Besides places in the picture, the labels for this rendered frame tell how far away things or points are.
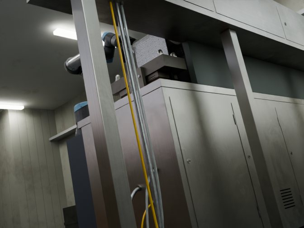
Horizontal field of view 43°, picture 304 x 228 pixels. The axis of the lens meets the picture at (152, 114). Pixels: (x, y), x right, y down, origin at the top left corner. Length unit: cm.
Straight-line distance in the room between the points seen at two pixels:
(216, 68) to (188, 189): 75
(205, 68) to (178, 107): 37
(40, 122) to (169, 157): 800
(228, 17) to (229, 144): 63
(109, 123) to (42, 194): 800
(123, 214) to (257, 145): 90
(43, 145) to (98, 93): 824
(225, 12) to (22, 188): 748
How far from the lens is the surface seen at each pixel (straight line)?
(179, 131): 169
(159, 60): 182
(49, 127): 963
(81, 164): 246
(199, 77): 195
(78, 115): 257
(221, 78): 212
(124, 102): 188
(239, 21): 207
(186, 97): 181
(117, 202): 114
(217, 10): 192
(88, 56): 126
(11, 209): 915
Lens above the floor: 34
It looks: 14 degrees up
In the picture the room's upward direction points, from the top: 12 degrees counter-clockwise
